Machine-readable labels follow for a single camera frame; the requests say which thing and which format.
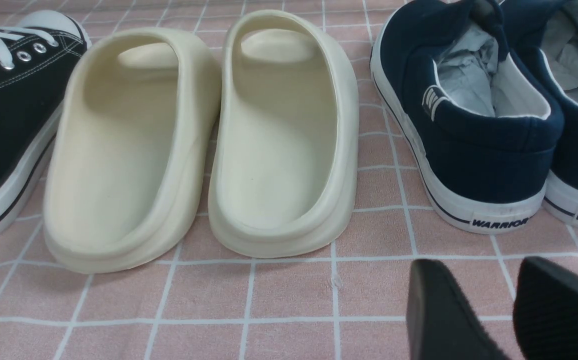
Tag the black lace sneaker right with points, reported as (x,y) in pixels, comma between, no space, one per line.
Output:
(37,57)

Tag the cream slipper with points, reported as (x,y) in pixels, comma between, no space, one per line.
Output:
(283,178)
(127,170)

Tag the navy canvas shoe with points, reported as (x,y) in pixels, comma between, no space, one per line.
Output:
(481,128)
(544,35)

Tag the cream slipper right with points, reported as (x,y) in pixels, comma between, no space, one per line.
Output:
(283,178)

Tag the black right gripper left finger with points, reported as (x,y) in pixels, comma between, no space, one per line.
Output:
(441,324)

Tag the pink checkered tablecloth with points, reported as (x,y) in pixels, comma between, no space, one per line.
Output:
(200,301)

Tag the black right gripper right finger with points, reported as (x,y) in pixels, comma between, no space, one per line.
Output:
(545,310)

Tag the cream slipper left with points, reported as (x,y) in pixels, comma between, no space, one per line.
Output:
(127,170)

